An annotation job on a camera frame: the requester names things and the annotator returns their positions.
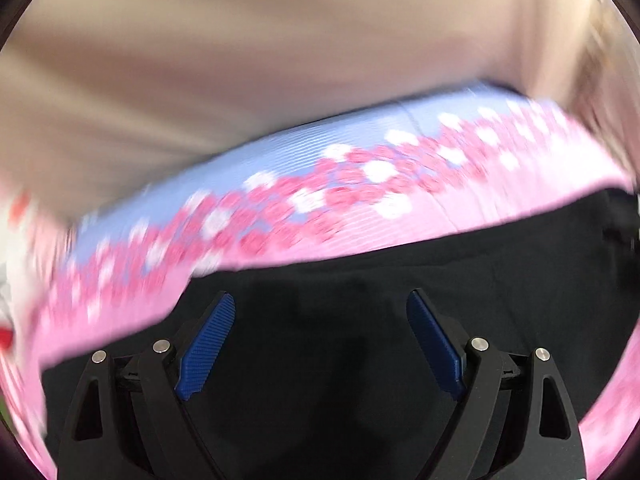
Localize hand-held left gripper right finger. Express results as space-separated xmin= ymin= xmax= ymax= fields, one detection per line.
xmin=406 ymin=289 xmax=586 ymax=480

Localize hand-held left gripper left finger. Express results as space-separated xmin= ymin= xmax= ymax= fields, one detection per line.
xmin=57 ymin=291 xmax=236 ymax=480

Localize black pants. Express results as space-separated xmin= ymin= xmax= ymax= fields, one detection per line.
xmin=41 ymin=187 xmax=640 ymax=480

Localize pink floral bedsheet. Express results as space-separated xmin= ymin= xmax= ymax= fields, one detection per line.
xmin=0 ymin=85 xmax=640 ymax=480

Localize white rabbit face pillow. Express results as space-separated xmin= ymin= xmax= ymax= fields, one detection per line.
xmin=0 ymin=180 xmax=76 ymax=356

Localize beige draped cloth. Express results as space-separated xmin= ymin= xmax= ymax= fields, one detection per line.
xmin=0 ymin=0 xmax=608 ymax=226

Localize pale printed cloth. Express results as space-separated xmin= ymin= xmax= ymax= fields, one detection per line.
xmin=570 ymin=0 xmax=640 ymax=166

